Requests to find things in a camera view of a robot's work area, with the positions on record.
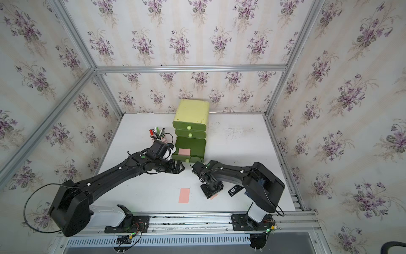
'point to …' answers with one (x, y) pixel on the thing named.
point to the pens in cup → (157, 134)
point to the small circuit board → (123, 239)
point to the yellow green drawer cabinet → (191, 118)
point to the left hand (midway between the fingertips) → (179, 169)
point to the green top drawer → (187, 125)
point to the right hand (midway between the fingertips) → (213, 195)
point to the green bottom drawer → (197, 146)
